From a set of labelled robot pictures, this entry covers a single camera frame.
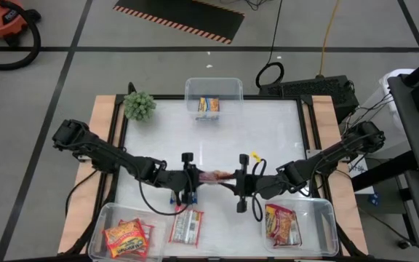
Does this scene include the black hazard-striped floor mat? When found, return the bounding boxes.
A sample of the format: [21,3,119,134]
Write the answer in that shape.
[113,0,246,45]

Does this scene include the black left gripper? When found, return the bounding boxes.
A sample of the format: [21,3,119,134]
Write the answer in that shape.
[165,152,210,205]

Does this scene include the orange Maruchan ramen packet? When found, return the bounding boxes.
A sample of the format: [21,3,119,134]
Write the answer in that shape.
[102,218,151,259]
[117,218,156,255]
[168,208,204,248]

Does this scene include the green artificial potted plant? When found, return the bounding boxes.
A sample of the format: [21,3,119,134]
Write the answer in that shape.
[123,90,158,122]

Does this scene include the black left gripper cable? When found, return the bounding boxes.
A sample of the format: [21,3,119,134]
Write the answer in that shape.
[137,159,196,217]

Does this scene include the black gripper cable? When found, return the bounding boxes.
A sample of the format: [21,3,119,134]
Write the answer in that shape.
[137,159,196,217]
[251,158,268,223]

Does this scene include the black table frame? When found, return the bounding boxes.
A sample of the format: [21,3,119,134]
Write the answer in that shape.
[63,82,369,262]

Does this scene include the wooden table side board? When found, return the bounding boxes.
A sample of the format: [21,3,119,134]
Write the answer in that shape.
[311,95,370,255]
[57,95,125,255]

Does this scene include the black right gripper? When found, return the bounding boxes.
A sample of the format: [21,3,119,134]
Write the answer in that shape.
[223,154,282,214]

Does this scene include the black arm base cable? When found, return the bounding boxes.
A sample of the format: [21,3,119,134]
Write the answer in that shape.
[65,167,100,219]

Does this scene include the dark red Maruchan ramen packet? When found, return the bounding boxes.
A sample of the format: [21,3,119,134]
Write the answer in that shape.
[197,170,236,186]
[264,202,303,248]

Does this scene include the clear plastic bin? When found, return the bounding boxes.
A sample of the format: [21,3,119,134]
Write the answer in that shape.
[87,202,170,262]
[183,76,244,125]
[260,198,341,258]

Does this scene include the white lined waste bin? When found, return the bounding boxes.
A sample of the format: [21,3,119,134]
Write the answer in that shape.
[378,68,418,96]

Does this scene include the black computer case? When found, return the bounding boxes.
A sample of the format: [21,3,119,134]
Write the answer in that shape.
[258,74,360,124]

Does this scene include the black hanging cable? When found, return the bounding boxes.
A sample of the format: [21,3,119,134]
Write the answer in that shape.
[255,0,286,90]

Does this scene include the blue Maruchan ramen packet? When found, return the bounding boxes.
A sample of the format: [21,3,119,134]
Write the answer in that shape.
[196,96,220,122]
[169,191,199,207]

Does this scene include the yellow hanging cable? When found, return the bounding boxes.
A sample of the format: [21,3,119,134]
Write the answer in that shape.
[317,0,342,78]

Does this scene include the white paper sheet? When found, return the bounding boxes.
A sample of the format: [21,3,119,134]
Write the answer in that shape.
[347,154,376,196]

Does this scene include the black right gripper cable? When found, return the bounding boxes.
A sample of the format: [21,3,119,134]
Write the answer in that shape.
[251,158,268,223]

